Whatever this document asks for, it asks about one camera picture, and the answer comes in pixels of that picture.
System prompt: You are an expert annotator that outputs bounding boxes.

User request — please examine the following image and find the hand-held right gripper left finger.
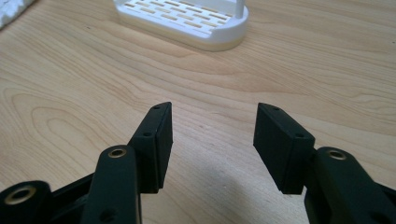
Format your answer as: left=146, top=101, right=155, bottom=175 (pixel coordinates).
left=81, top=101, right=174, bottom=224

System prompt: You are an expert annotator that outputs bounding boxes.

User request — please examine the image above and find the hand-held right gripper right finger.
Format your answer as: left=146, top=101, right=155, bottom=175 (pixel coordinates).
left=252, top=102, right=396, bottom=224

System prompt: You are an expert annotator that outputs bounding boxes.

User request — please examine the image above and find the white slotted drain rack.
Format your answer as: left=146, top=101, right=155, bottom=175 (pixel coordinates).
left=112, top=0, right=249, bottom=52

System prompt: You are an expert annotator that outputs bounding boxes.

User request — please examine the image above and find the white cloth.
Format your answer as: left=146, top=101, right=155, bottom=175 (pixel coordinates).
left=0, top=0, right=35, bottom=31

